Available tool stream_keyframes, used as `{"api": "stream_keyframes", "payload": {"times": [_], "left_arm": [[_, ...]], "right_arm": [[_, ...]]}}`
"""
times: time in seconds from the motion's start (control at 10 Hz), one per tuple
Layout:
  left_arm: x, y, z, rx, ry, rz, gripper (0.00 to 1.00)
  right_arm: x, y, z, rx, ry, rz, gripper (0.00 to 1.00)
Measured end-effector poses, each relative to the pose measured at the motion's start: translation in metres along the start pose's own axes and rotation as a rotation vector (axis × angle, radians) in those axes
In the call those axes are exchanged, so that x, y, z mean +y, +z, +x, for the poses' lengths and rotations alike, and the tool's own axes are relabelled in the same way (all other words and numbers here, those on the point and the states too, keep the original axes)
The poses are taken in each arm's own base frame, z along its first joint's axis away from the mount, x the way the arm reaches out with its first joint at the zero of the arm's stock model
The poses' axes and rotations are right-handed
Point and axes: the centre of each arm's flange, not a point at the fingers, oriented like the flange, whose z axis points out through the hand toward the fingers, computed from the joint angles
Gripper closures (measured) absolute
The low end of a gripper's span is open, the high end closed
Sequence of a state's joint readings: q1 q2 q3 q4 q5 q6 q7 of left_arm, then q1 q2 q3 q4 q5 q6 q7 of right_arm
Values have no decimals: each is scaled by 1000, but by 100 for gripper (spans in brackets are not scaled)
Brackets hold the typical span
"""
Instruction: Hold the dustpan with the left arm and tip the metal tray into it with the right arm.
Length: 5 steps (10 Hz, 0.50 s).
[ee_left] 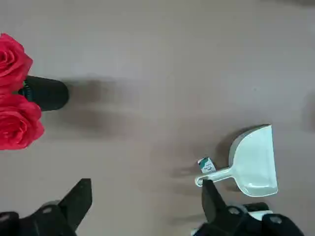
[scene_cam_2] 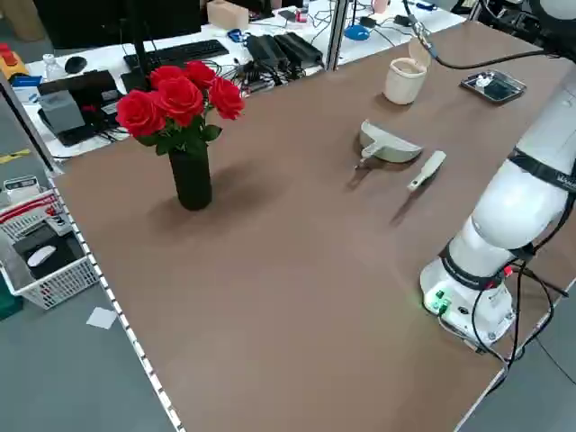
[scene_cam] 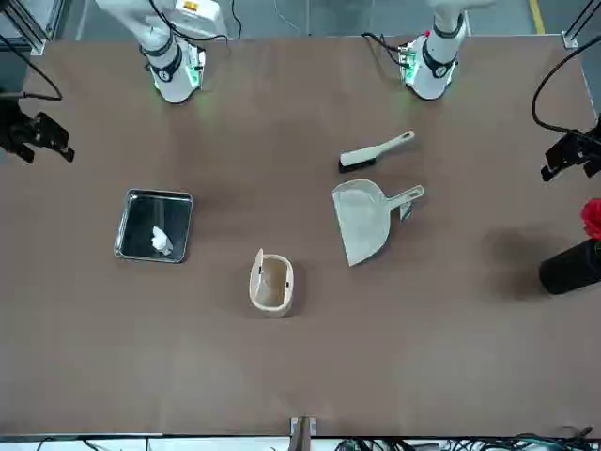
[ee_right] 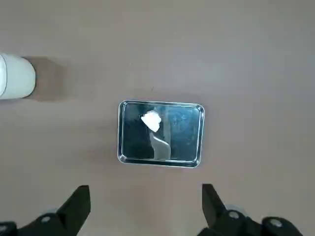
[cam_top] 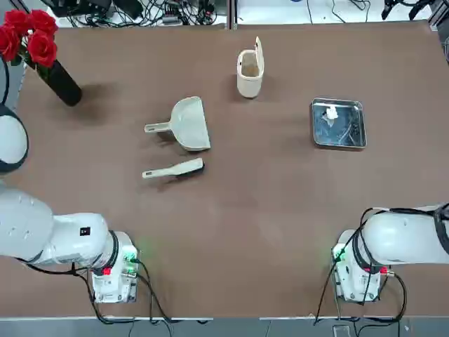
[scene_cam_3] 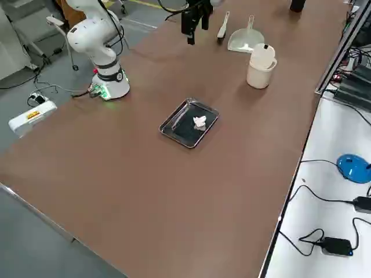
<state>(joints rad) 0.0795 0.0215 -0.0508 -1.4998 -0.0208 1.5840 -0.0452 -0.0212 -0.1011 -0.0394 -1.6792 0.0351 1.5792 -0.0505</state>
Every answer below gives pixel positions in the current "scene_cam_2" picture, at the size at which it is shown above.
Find beige plastic dustpan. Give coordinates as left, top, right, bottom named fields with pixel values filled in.
left=355, top=119, right=425, bottom=170

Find metal tray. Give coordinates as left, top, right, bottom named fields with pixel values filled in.
left=459, top=69, right=527, bottom=107

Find black cylindrical vase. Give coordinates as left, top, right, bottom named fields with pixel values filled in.
left=168, top=148, right=213, bottom=212

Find beige hand brush black bristles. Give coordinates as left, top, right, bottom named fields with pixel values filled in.
left=407, top=150, right=447, bottom=194

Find red rose bouquet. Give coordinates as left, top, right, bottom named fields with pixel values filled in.
left=115, top=60, right=247, bottom=158

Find black power brick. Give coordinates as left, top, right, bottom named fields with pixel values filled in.
left=274, top=31, right=324, bottom=64
left=246, top=34, right=289, bottom=67

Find black keyboard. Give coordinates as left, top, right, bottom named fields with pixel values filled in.
left=123, top=39, right=229, bottom=71

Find blue rounded object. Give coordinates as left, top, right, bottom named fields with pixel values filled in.
left=344, top=24, right=374, bottom=42

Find white paper sheet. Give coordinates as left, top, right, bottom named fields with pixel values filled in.
left=85, top=307, right=117, bottom=330

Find black mouse pad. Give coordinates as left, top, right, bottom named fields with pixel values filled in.
left=12, top=224, right=86, bottom=281

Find black desk device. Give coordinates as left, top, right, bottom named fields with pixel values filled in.
left=38, top=69, right=121, bottom=148

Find white plastic basket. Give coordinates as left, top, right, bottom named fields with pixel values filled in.
left=0, top=188, right=101, bottom=311

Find white desk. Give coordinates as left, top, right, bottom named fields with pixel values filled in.
left=24, top=0, right=467, bottom=158

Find grey box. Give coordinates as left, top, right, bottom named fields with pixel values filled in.
left=40, top=89, right=86, bottom=135

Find white computer mouse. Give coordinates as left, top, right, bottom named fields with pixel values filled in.
left=26, top=245, right=58, bottom=267

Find red and white carton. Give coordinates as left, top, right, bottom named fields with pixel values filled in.
left=0, top=191, right=64, bottom=226

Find black monitor with stand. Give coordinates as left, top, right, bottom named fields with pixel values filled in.
left=34, top=0, right=203, bottom=94

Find white digital scale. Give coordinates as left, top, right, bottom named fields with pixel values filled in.
left=2, top=175, right=41, bottom=206

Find clear plastic bottle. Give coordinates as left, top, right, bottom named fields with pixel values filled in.
left=42, top=52, right=63, bottom=83

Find blue and white box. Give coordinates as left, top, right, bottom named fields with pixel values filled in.
left=9, top=74, right=44, bottom=105

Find green box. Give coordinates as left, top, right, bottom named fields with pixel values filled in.
left=0, top=269, right=24, bottom=321

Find yellow box with red buttons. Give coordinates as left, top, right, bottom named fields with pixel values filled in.
left=0, top=42, right=29, bottom=85

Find brown cardboard box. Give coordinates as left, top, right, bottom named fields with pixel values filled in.
left=8, top=0, right=46, bottom=42

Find tangled black desk cables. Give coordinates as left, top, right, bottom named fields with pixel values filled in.
left=211, top=58, right=298, bottom=98

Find aluminium post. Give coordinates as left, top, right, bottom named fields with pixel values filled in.
left=324, top=0, right=347, bottom=72

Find aluminium table edge rail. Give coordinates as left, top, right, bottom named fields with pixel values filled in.
left=48, top=174, right=186, bottom=432

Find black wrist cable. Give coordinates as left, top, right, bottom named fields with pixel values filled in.
left=401, top=0, right=563, bottom=69

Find black arm base cable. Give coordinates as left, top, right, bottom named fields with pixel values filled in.
left=470, top=263, right=569, bottom=365

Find aluminium frame bar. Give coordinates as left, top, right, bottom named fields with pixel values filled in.
left=0, top=71, right=65, bottom=176

